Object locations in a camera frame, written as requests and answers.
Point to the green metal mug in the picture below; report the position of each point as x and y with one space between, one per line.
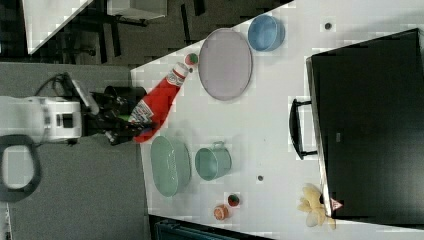
213 162

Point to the blue bowl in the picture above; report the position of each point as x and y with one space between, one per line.
266 33

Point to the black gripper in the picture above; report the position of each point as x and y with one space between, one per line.
115 107

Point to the red toy strawberry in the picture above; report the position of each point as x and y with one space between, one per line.
233 200

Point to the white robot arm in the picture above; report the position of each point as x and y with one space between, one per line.
29 122

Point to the red ketchup bottle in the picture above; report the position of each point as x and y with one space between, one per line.
154 107

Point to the black toaster oven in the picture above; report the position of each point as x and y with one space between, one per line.
367 105

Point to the red toy tomato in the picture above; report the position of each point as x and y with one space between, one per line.
191 59

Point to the lilac round plate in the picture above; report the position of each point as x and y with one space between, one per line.
225 64

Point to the orange slice toy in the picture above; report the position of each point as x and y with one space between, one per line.
221 212

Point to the green oval colander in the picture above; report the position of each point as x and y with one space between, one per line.
171 167

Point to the peeled toy banana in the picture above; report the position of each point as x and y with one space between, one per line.
311 205

